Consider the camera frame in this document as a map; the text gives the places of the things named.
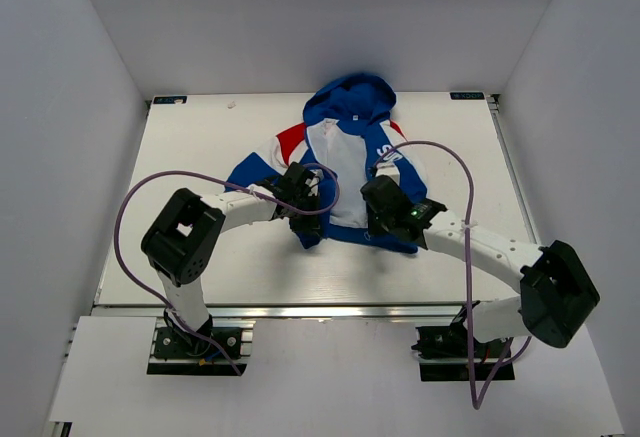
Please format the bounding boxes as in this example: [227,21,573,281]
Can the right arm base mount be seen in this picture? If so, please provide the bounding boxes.
[411,306,506,383]

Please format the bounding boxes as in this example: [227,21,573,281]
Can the blue white red jacket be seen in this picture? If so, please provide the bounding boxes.
[227,73,428,254]

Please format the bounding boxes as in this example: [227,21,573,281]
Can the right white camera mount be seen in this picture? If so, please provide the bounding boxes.
[372,162,400,185]

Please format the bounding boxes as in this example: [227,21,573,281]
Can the white front cover board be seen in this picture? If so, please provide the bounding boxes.
[50,317,622,436]

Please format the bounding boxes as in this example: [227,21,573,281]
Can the right blue table label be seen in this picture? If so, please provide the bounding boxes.
[449,92,485,101]

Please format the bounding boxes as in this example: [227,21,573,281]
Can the aluminium table front rail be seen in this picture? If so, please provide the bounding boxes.
[91,303,462,319]

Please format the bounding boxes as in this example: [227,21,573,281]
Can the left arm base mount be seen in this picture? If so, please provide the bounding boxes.
[146,318,254,377]

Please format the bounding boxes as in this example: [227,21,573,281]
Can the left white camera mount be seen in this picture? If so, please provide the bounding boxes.
[305,169,324,197]

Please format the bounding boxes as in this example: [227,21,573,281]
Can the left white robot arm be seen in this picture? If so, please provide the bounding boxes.
[141,163,321,356]

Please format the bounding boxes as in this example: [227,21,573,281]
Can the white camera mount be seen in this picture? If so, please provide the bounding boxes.
[305,169,324,197]
[372,162,400,185]

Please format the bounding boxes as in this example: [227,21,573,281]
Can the blue table label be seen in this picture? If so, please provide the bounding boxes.
[449,92,485,101]
[152,96,187,105]

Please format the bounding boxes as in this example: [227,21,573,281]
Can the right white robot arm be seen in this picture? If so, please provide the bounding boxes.
[361,176,601,356]

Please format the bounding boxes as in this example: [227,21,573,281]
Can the left blue table label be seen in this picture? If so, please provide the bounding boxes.
[152,96,187,105]

